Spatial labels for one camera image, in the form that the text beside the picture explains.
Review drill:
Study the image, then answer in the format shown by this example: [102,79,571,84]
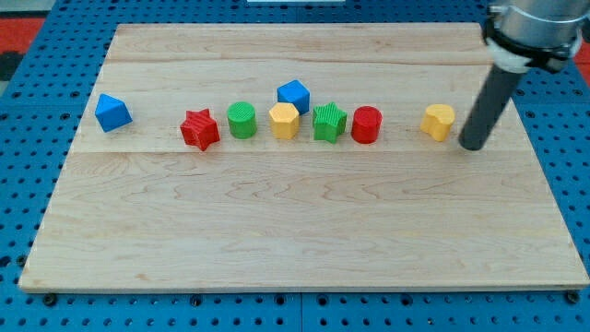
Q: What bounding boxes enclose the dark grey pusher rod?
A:
[458,65,524,151]

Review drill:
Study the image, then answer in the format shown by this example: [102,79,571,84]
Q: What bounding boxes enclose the yellow heart block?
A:
[419,104,455,142]

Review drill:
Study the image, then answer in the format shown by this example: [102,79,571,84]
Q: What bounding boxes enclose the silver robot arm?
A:
[458,0,589,150]

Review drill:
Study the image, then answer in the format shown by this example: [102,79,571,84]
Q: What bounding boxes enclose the green star block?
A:
[313,101,348,144]

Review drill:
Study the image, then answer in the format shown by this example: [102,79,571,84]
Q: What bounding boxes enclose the red star block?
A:
[180,109,220,151]

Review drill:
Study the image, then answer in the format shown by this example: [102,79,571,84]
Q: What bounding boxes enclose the red cylinder block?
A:
[351,106,383,144]

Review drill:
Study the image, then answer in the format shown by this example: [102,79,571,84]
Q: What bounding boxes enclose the blue cube block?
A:
[277,79,311,115]

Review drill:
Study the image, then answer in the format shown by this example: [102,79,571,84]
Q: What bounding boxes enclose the yellow hexagon block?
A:
[269,102,300,139]

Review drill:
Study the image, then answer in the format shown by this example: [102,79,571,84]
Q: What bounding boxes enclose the green cylinder block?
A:
[227,101,257,139]

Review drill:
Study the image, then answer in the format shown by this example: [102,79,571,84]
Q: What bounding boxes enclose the wooden board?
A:
[19,23,589,293]

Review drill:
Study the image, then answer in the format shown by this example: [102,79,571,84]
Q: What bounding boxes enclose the blue triangle block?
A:
[95,94,133,133]

